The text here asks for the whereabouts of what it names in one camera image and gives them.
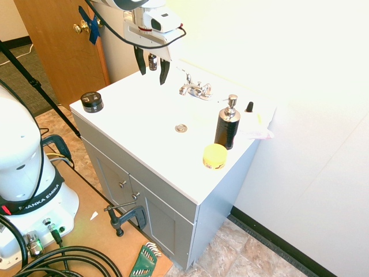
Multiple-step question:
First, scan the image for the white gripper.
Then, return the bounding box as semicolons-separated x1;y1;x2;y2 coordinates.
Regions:
123;11;173;86

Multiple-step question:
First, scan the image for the white vanity sink top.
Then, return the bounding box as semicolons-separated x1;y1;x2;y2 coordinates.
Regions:
69;59;278;206

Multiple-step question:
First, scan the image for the black round jar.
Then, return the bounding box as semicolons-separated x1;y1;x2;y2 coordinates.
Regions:
80;91;105;114

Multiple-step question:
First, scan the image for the blue tape on door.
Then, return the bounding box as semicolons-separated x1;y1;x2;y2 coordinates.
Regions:
77;6;101;45

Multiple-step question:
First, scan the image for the brass door knob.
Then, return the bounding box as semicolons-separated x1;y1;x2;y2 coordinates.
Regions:
72;18;103;35

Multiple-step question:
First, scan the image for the wooden door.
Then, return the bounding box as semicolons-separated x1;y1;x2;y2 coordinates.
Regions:
13;0;111;111

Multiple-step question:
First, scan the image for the black soap pump dispenser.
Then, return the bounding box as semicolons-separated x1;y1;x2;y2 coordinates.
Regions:
213;93;242;151

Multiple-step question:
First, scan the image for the yellow round jar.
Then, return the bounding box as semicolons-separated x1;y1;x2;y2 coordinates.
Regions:
202;143;228;171

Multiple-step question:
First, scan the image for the black tripod leg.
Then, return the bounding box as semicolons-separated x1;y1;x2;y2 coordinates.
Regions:
0;39;82;140

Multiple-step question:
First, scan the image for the crumpled white pink cloth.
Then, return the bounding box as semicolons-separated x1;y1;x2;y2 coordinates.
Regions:
238;113;274;140

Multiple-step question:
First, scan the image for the grey vanity cabinet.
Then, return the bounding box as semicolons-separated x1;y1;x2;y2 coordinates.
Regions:
71;111;262;271

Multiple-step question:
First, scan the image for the black C-clamp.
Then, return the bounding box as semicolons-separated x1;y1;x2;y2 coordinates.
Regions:
104;200;148;238

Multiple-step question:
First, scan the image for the brown mounting board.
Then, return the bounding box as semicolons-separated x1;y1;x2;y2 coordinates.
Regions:
51;160;174;277

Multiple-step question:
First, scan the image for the green hex key set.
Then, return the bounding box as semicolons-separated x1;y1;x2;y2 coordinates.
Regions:
127;242;163;277

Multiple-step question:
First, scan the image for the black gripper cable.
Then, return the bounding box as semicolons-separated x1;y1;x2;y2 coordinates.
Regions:
85;0;187;48

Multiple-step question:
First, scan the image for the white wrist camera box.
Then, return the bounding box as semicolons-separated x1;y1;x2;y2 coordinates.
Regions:
142;8;183;35

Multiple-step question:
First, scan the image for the chrome two-handle sink faucet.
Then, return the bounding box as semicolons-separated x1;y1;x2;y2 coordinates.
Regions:
176;66;214;102

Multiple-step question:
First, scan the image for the white cord on carpet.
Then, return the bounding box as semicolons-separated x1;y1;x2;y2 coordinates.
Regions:
0;43;34;66

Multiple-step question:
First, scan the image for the thick black cable bundle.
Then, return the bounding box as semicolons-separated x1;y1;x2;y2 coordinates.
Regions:
0;215;122;277

